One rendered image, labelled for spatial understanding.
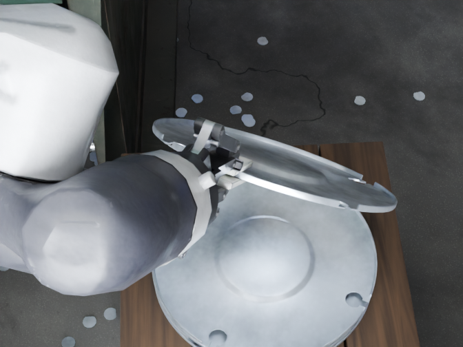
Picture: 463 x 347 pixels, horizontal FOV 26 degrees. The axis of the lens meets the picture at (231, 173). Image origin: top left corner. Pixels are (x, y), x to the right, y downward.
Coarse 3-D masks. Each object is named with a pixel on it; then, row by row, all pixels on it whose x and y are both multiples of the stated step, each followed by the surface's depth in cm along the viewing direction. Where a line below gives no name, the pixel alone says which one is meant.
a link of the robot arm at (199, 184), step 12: (168, 156) 78; (180, 156) 80; (180, 168) 77; (192, 168) 79; (192, 180) 77; (204, 180) 78; (192, 192) 76; (204, 192) 78; (204, 204) 78; (204, 216) 78; (204, 228) 79; (192, 240) 77
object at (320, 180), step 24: (168, 120) 119; (192, 120) 123; (168, 144) 106; (240, 144) 117; (264, 144) 127; (264, 168) 108; (288, 168) 111; (312, 168) 116; (336, 168) 126; (288, 192) 100; (312, 192) 105; (336, 192) 110; (360, 192) 114; (384, 192) 119
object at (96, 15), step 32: (96, 0) 130; (128, 0) 169; (160, 0) 205; (128, 32) 168; (160, 32) 200; (128, 64) 168; (160, 64) 195; (128, 96) 167; (160, 96) 190; (96, 128) 153; (128, 128) 167
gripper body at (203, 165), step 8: (192, 144) 86; (176, 152) 84; (184, 152) 85; (192, 152) 85; (200, 152) 86; (208, 152) 86; (192, 160) 83; (200, 160) 84; (208, 160) 87; (200, 168) 82; (208, 168) 88; (216, 192) 84; (216, 200) 83; (216, 208) 84; (208, 224) 84
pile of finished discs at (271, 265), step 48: (240, 192) 136; (240, 240) 131; (288, 240) 131; (336, 240) 132; (192, 288) 127; (240, 288) 127; (288, 288) 127; (336, 288) 128; (192, 336) 123; (240, 336) 124; (288, 336) 124; (336, 336) 124
